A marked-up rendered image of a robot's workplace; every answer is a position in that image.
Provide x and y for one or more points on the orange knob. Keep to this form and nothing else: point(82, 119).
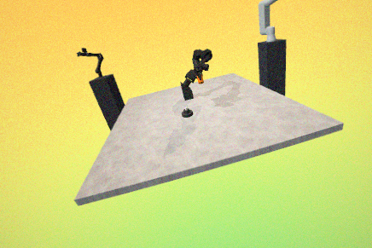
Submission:
point(200, 81)

